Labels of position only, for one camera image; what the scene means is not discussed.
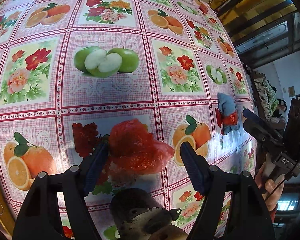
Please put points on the floral fruit pattern tablecloth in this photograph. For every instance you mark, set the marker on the floral fruit pattern tablecloth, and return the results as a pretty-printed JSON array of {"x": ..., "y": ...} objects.
[{"x": 72, "y": 69}]

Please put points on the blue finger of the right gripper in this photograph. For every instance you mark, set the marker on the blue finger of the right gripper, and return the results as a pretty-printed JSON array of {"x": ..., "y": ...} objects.
[{"x": 251, "y": 116}]

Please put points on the red crinkled plastic bag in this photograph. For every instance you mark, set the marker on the red crinkled plastic bag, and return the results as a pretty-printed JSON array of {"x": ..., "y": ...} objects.
[{"x": 134, "y": 149}]

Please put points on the person's right hand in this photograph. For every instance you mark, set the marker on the person's right hand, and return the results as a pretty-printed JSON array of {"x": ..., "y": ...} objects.
[{"x": 273, "y": 190}]

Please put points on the blue and red cloth toy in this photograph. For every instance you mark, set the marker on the blue and red cloth toy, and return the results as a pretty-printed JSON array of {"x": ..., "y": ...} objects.
[{"x": 226, "y": 114}]

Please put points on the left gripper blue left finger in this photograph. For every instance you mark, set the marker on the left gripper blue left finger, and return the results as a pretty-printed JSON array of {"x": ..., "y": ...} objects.
[{"x": 93, "y": 166}]

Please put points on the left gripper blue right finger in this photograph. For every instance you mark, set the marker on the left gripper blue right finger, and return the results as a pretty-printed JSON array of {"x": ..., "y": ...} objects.
[{"x": 197, "y": 168}]

